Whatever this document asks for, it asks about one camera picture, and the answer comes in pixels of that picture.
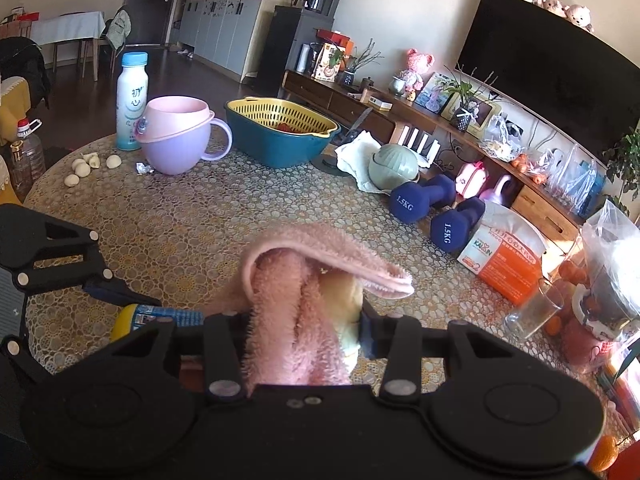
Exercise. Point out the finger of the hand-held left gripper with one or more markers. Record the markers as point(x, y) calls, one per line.
point(122, 294)
point(10, 347)

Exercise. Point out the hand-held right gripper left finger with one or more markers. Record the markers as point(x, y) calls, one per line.
point(220, 340)

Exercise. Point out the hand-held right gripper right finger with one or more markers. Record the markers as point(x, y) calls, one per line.
point(367, 335)

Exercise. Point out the yellow container with blue label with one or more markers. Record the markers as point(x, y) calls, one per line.
point(150, 317)

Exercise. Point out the pale yellow sponge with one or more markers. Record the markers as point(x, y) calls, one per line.
point(342, 305)

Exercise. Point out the fluffy pink cloth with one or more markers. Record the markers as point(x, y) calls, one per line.
point(285, 310)

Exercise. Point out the crumpled foil wrapper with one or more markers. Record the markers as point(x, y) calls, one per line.
point(144, 168)

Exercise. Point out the clear plastic oil bottle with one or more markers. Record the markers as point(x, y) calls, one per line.
point(27, 160)

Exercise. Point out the dark blue dumbbell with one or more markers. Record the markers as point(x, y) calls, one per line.
point(457, 225)
point(420, 200)

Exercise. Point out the white and orange bag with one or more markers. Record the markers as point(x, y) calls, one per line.
point(505, 255)

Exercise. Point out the clear drinking glass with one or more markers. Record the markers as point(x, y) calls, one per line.
point(532, 312)

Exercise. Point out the green round lidded bowl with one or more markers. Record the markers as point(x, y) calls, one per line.
point(395, 165)

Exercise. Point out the black round coaster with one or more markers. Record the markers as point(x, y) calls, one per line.
point(325, 162)

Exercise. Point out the white crumpled cloth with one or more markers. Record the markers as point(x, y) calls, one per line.
point(352, 155)

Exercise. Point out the small pink bag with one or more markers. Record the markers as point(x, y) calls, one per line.
point(472, 179)

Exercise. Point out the white bottle with blue cap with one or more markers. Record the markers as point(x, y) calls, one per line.
point(131, 105)

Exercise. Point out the yellow chair cover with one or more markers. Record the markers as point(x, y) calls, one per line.
point(14, 110)

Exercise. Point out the pink kettlebell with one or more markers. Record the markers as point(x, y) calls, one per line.
point(495, 192)

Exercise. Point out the teal plastic bowl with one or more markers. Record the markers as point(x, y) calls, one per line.
point(272, 150)

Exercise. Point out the white router with antennas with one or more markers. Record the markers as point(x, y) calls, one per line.
point(417, 142)

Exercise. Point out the pink printed cup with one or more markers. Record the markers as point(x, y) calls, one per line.
point(590, 350)

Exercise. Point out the wooden television cabinet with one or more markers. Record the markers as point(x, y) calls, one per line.
point(345, 110)

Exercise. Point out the black chair with dark clothing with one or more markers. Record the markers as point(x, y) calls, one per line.
point(22, 70)

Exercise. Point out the yellow strainer basket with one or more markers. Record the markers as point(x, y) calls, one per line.
point(280, 112)

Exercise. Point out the small potted plant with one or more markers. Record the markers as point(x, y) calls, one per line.
point(462, 105)

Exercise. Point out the yellow framed photo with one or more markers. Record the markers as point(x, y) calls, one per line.
point(482, 112)

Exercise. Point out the unframed standing photo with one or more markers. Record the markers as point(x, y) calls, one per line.
point(434, 92)

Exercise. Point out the large clear plastic bag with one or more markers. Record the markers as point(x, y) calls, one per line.
point(612, 255)

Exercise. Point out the clear plastic bags with boxes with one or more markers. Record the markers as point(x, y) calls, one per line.
point(575, 180)

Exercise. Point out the wooden dining chair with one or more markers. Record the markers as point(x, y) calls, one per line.
point(117, 30)

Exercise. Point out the orange fruit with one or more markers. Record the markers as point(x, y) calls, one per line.
point(605, 452)

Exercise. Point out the pink bear figure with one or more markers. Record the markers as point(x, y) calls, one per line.
point(416, 70)

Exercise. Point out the vase with bare twigs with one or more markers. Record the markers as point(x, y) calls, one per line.
point(357, 65)

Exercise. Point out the dining table with white cloth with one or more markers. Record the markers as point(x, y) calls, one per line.
point(67, 25)

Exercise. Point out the printed snack box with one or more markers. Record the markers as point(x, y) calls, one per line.
point(327, 62)

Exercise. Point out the grey sideboard cabinet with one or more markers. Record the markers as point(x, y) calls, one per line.
point(220, 30)

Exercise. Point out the silver thermos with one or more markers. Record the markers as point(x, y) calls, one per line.
point(303, 58)

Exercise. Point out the dark door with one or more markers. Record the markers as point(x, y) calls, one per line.
point(150, 5)

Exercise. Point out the green leafy houseplant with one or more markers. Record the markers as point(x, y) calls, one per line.
point(625, 165)

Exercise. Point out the black flat television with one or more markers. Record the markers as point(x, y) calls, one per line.
point(545, 65)

